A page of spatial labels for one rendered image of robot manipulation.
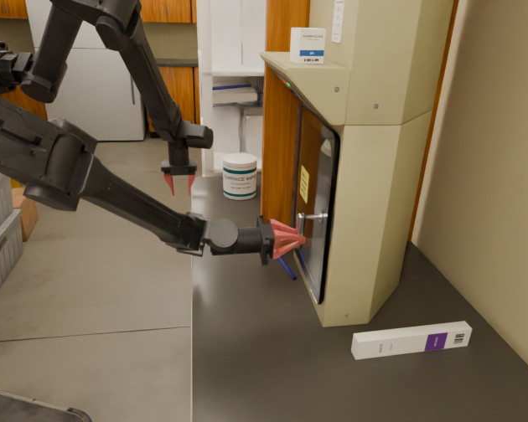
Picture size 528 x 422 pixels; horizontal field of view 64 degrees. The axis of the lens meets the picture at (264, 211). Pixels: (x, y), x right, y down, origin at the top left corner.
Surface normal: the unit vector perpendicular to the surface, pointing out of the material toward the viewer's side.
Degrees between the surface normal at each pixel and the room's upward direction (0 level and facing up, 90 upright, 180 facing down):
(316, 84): 90
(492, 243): 90
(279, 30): 90
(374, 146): 90
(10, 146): 73
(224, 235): 51
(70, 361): 0
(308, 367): 0
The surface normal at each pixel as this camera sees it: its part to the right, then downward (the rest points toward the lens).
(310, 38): 0.28, 0.41
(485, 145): -0.99, 0.04
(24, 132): 0.80, -0.01
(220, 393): 0.03, -0.90
